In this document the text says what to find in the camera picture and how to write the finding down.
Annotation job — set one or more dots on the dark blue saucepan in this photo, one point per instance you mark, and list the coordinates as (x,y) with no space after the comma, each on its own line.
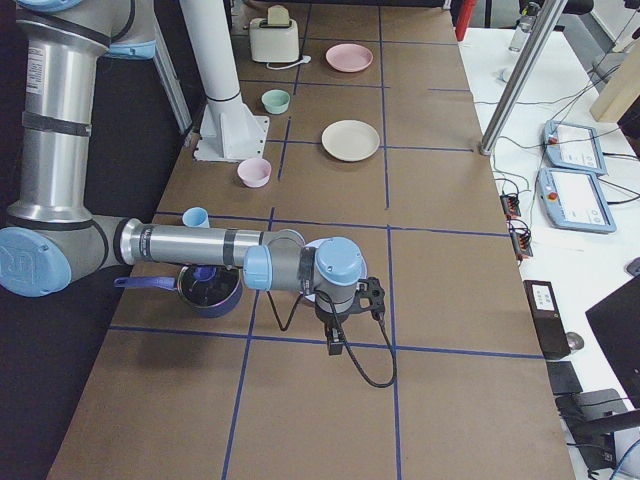
(210,291)

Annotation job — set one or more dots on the light blue cup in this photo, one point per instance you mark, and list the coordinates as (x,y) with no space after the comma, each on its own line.
(196,217)

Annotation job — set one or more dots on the green bowl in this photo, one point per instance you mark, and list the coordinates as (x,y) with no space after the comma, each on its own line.
(276,101)

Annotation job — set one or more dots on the orange black connector board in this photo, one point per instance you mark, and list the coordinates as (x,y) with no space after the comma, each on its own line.
(511,205)

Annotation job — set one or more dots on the clear water bottle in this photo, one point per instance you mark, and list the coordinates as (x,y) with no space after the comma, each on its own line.
(524,25)

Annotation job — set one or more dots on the teach pendant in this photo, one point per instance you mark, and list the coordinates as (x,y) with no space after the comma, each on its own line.
(573,200)
(573,146)

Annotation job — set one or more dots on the white pedestal column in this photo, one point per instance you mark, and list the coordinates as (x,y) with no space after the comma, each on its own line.
(229,131)

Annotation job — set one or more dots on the far teach pendant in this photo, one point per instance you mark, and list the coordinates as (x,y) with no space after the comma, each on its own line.
(573,146)

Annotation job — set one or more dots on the black monitor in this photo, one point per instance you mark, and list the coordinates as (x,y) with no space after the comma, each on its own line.
(614,322)

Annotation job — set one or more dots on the near teach pendant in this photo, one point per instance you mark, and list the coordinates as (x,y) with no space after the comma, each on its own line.
(573,200)

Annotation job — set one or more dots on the aluminium frame post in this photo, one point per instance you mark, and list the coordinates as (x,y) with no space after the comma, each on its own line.
(547,18)

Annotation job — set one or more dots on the cream toaster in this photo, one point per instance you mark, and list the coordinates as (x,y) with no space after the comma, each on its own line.
(275,38)

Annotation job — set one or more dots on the wooden board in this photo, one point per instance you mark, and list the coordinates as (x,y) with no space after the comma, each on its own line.
(620,72)

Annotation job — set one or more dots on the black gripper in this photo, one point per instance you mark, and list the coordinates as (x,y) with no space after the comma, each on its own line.
(328,316)

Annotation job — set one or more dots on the black box with label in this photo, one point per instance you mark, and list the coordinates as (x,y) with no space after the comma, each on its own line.
(546,319)

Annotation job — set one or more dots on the pink plate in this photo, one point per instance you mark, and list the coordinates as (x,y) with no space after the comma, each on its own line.
(349,57)

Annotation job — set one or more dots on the light blue plate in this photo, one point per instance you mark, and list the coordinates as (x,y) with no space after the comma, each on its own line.
(307,273)

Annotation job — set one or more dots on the pink bowl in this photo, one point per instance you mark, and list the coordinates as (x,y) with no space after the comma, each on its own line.
(254,172)

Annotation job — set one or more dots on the beige plate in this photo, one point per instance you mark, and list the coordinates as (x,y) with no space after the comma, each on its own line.
(350,140)

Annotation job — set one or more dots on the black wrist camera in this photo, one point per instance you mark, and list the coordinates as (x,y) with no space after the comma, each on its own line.
(370,297)

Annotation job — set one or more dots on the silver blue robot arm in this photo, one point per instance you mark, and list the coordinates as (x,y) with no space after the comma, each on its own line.
(52,239)

